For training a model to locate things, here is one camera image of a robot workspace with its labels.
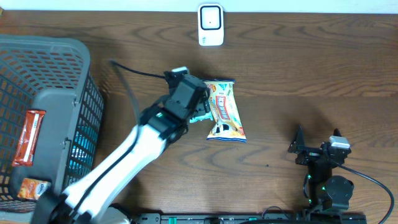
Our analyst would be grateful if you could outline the pale teal snack packet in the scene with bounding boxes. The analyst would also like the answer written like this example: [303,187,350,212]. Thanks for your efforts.
[190,112,213,123]

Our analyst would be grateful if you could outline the yellow snack bag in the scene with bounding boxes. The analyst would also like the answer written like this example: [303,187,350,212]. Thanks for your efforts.
[203,79,246,142]

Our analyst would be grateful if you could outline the red orange snack bar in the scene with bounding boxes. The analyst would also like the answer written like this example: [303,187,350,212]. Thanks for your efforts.
[12,110,46,167]

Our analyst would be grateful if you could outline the small orange snack packet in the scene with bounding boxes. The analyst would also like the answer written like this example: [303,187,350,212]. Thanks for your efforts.
[17,178,51,200]

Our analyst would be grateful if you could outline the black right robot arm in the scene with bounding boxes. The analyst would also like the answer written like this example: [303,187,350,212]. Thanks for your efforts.
[288,126,354,213]

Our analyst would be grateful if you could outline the white barcode scanner box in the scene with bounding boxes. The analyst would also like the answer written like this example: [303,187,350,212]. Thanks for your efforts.
[197,3,224,47]

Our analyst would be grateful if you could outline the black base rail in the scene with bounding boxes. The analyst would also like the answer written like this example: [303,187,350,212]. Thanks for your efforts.
[108,203,368,224]

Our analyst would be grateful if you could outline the black right camera cable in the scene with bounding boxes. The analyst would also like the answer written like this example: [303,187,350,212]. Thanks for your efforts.
[335,163,396,224]

